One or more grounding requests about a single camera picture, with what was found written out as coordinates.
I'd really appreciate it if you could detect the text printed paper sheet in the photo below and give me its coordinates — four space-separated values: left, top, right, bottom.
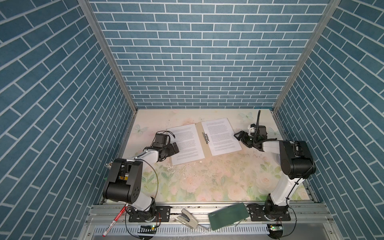
168 124 205 166

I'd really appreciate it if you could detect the small-text printed paper sheet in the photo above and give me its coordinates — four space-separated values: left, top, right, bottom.
202 118 242 156

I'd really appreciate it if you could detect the beige cardboard file folder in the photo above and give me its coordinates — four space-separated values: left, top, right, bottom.
166 117 243 167

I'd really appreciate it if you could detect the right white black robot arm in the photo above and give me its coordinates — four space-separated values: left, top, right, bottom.
234 124 316 222

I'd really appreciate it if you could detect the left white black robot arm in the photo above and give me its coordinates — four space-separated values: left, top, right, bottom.
103 131 180 222

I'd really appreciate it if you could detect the metal folder clip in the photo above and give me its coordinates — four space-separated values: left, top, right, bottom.
202 132 210 144

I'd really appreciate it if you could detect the grey stapler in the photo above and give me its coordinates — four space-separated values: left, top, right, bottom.
177 209 199 229

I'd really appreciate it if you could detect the left controller board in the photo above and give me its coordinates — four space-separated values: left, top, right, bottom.
137 225 158 240

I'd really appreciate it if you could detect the controller board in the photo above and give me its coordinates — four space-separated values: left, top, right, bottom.
137 225 158 240
267 224 284 240

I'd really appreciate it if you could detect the green notebook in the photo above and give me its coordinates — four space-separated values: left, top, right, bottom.
208 203 249 231

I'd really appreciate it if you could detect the red white marker pen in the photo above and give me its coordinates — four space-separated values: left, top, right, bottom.
102 205 128 237

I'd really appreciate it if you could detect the right controller board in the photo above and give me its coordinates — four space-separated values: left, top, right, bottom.
267 224 284 240

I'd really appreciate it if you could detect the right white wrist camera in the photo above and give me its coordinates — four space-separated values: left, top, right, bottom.
248 126 256 135

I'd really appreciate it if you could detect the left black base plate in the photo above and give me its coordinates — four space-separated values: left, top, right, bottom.
128 206 171 223

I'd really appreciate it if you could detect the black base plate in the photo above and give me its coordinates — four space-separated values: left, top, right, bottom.
247 204 291 222
128 206 171 223

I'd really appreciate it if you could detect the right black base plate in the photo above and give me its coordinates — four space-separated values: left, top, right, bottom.
247 204 291 222

